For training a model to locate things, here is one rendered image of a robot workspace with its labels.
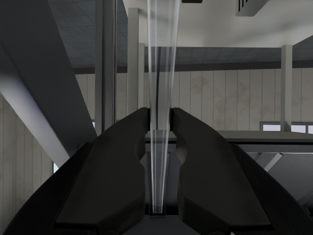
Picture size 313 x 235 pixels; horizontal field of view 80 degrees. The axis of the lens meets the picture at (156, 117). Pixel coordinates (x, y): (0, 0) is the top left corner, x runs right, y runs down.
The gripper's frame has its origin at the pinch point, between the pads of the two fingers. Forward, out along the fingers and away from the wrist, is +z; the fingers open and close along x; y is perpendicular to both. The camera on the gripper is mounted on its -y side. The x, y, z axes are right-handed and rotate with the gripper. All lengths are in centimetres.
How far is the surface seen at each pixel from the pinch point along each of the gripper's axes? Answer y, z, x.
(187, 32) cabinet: 4, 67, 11
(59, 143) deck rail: 3.9, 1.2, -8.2
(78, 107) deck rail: 2.9, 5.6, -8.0
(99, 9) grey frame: -4.2, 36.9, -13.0
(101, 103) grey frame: 13.4, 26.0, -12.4
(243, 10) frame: -4, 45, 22
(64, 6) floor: 0, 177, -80
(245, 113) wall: 160, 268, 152
